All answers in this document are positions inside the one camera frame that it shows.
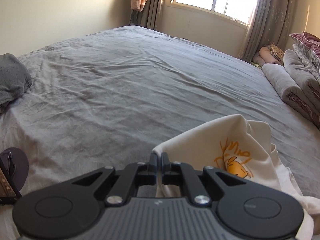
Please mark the round dark stool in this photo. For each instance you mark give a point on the round dark stool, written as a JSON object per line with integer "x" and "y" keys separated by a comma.
{"x": 14, "y": 171}

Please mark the grey curtain right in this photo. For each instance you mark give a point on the grey curtain right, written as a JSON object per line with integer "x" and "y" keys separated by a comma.
{"x": 270, "y": 24}

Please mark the white Winnie the Pooh sweatshirt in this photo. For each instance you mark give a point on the white Winnie the Pooh sweatshirt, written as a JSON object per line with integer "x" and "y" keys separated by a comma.
{"x": 243, "y": 148}

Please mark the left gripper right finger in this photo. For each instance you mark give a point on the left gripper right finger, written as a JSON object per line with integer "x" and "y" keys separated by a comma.
{"x": 241, "y": 206}

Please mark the mauve pillow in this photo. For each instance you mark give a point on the mauve pillow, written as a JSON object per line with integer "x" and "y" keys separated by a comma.
{"x": 306, "y": 41}

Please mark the pink bundle by curtain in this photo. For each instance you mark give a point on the pink bundle by curtain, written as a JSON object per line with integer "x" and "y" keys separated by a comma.
{"x": 268, "y": 54}

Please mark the grey bed sheet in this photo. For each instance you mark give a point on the grey bed sheet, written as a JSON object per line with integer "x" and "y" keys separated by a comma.
{"x": 108, "y": 99}

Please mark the grey curtain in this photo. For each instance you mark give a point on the grey curtain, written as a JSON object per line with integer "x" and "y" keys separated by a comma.
{"x": 150, "y": 16}
{"x": 270, "y": 24}

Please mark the dark grey folded cloth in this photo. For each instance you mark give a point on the dark grey folded cloth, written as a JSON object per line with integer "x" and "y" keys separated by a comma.
{"x": 15, "y": 79}

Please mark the grey curtain left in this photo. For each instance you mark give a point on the grey curtain left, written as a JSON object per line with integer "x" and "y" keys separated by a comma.
{"x": 150, "y": 16}

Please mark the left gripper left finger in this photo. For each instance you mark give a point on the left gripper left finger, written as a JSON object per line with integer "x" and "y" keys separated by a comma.
{"x": 72, "y": 207}

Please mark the folded grey quilt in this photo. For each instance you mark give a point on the folded grey quilt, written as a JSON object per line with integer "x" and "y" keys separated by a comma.
{"x": 296, "y": 83}

